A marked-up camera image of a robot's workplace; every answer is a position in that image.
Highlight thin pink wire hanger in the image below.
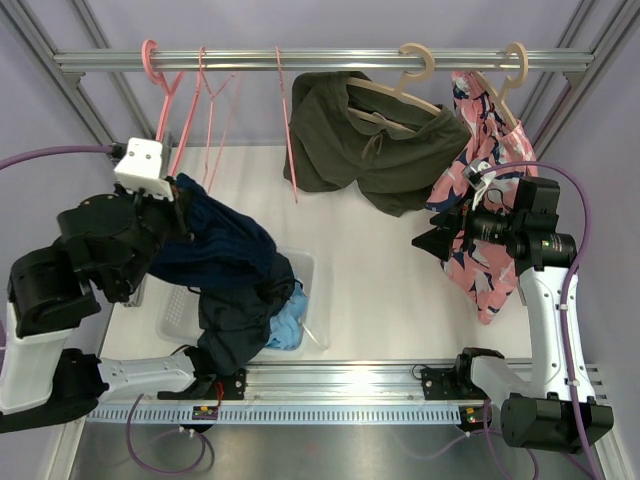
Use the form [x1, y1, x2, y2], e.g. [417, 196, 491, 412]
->
[275, 46, 299, 204]
[197, 45, 242, 194]

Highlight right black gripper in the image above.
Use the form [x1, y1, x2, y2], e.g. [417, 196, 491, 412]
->
[413, 184, 524, 262]

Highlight dark navy shorts with zipper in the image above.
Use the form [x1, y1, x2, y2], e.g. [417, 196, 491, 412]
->
[197, 254, 296, 376]

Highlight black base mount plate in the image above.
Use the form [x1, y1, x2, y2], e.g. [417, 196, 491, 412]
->
[157, 368, 247, 401]
[420, 367, 487, 400]

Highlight wooden hanger with olive shorts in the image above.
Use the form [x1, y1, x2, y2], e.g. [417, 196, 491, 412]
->
[347, 43, 441, 133]

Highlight white slotted cable duct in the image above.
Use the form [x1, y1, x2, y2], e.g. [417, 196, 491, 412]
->
[87, 403, 462, 425]

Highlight navy drawstring shorts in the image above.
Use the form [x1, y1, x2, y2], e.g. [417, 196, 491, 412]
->
[149, 173, 276, 289]

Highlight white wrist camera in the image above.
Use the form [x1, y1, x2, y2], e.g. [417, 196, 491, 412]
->
[463, 159, 495, 211]
[114, 137, 174, 202]

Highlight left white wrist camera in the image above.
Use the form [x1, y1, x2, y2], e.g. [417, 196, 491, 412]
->
[114, 137, 174, 202]

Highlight pink patterned shorts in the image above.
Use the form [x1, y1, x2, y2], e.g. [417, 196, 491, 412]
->
[426, 71, 536, 324]

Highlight olive green shorts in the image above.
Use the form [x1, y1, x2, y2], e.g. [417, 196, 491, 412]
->
[283, 71, 471, 217]

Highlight wooden hanger with pink shorts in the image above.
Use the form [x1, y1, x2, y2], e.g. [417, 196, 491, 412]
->
[471, 42, 529, 130]

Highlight light blue shorts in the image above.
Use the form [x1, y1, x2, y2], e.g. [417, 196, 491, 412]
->
[266, 280, 308, 351]

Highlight white plastic basket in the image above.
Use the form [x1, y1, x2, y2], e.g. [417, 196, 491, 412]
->
[156, 247, 330, 362]

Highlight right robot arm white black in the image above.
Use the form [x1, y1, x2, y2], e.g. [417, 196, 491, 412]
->
[412, 177, 614, 454]

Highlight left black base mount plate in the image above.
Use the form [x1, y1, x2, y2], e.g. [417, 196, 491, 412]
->
[157, 368, 247, 401]

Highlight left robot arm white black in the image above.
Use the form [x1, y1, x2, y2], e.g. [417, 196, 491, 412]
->
[1, 183, 216, 433]

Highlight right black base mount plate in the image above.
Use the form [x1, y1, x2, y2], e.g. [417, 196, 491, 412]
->
[420, 367, 487, 400]

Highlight thick pink plastic hanger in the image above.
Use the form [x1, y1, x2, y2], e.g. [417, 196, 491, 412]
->
[141, 39, 201, 177]

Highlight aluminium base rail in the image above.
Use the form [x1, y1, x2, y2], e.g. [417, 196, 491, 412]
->
[98, 354, 480, 404]

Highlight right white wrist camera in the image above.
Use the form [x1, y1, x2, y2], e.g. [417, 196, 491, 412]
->
[463, 159, 495, 211]

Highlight aluminium hanging rail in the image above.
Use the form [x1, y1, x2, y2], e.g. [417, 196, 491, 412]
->
[53, 47, 595, 75]

